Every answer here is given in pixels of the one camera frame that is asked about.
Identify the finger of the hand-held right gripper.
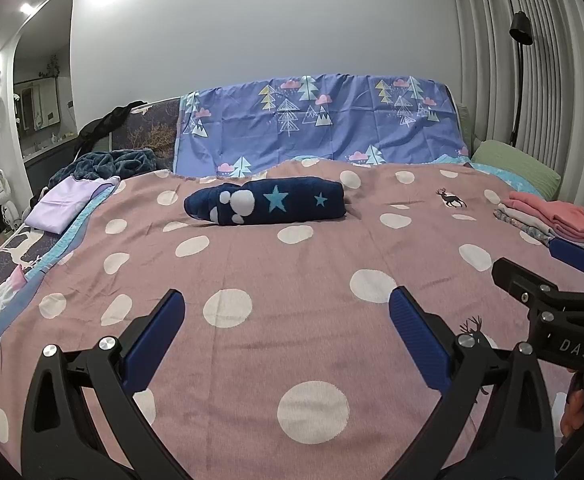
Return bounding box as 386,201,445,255
547,237,584,291
492,257,584,314

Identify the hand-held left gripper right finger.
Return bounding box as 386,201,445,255
388,286,557,480

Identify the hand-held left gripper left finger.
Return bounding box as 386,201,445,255
20,288,187,480

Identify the navy star-print fleece pajama top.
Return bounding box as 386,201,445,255
183,175,348,226

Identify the person's right hand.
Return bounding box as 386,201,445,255
558,389,584,439

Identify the pink folded garment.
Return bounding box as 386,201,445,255
501,190,584,241

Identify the green pillow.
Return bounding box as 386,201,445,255
471,139,563,199

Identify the pink white-dotted blanket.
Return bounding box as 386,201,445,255
0,157,584,480

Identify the white and pink plush toy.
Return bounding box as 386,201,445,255
0,264,27,326

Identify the lavender folded cloth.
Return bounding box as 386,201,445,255
23,175,121,235

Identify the dark deer-print bed sheet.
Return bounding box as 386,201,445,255
0,219,68,357

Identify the grey pleated curtain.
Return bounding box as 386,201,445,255
446,0,584,261

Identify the dark teal fleece blanket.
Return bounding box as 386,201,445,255
47,148,159,194

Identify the dark grey cabinet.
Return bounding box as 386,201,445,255
23,140,84,201

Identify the white cat figurine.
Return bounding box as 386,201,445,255
0,169,16,226

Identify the dark branch-print headboard cover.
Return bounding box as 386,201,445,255
109,98,182,174

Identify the black garment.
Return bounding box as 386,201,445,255
76,101,148,154

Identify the blue tree-print sheet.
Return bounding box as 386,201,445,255
174,73,473,179

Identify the black floor lamp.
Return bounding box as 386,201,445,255
508,10,535,146

